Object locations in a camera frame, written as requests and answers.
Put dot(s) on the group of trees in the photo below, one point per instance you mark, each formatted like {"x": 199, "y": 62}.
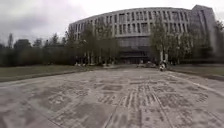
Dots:
{"x": 96, "y": 43}
{"x": 170, "y": 43}

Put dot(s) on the grey patterned stone pavement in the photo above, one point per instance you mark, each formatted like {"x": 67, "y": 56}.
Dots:
{"x": 113, "y": 100}

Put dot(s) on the large curved grey building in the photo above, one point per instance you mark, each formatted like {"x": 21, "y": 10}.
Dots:
{"x": 140, "y": 26}

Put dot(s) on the person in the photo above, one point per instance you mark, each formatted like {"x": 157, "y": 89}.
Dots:
{"x": 162, "y": 65}

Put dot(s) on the row of trees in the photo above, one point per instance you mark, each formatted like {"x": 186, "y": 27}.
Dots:
{"x": 33, "y": 53}

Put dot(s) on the grass lawn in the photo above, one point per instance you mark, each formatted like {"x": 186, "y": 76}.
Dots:
{"x": 203, "y": 70}
{"x": 30, "y": 70}

